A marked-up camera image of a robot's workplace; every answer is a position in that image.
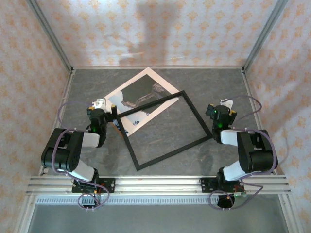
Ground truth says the aluminium table side rail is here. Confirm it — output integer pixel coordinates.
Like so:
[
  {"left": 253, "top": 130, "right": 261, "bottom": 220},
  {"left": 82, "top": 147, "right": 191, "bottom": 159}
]
[
  {"left": 38, "top": 69, "right": 75, "bottom": 177},
  {"left": 241, "top": 69, "right": 278, "bottom": 176}
]

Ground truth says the aluminium table edge rail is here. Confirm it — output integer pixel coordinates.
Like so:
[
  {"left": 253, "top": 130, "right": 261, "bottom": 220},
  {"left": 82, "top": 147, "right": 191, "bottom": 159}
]
[{"left": 71, "top": 65, "right": 245, "bottom": 71}]

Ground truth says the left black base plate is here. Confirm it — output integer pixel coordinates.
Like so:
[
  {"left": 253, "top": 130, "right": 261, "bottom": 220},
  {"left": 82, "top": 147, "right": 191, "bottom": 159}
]
[{"left": 71, "top": 178, "right": 116, "bottom": 194}]

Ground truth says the long aluminium mounting rail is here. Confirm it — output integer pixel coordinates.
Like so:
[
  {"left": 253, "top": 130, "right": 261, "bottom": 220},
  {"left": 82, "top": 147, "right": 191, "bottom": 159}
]
[{"left": 25, "top": 174, "right": 292, "bottom": 196}]

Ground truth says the grey slotted cable duct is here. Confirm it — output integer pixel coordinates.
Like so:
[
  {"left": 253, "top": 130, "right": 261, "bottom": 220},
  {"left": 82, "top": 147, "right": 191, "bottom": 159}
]
[{"left": 36, "top": 195, "right": 243, "bottom": 206}]

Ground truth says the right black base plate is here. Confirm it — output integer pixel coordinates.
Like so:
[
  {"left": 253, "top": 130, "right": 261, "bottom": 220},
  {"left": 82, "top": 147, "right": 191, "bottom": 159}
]
[{"left": 199, "top": 177, "right": 246, "bottom": 194}]

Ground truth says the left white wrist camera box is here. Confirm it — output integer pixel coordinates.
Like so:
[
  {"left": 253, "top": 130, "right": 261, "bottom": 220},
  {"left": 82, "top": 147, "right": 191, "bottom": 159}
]
[{"left": 93, "top": 98, "right": 108, "bottom": 113}]

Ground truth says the brown backing board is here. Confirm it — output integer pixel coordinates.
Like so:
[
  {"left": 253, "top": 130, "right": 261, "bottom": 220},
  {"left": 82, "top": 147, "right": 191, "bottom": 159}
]
[{"left": 111, "top": 120, "right": 123, "bottom": 140}]

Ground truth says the aluminium frame leg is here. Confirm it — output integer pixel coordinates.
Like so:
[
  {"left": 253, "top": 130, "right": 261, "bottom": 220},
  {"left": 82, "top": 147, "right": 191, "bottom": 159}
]
[
  {"left": 13, "top": 194, "right": 37, "bottom": 233},
  {"left": 278, "top": 194, "right": 301, "bottom": 233}
]

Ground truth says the aluminium corner post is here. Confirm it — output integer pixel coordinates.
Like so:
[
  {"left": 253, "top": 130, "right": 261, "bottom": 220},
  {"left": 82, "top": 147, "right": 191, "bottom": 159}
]
[
  {"left": 242, "top": 0, "right": 290, "bottom": 72},
  {"left": 25, "top": 0, "right": 74, "bottom": 72}
]

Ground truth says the white picture mat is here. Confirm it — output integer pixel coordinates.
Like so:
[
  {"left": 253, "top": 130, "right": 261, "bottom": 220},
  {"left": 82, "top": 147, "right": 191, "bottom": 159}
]
[{"left": 103, "top": 67, "right": 181, "bottom": 137}]

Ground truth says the black picture frame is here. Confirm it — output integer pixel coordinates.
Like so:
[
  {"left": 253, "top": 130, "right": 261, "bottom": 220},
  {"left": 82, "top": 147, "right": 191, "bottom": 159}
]
[{"left": 117, "top": 90, "right": 212, "bottom": 171}]

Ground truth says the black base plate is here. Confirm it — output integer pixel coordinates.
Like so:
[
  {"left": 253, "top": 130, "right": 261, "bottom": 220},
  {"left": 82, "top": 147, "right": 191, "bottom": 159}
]
[
  {"left": 71, "top": 178, "right": 116, "bottom": 194},
  {"left": 199, "top": 177, "right": 246, "bottom": 194}
]

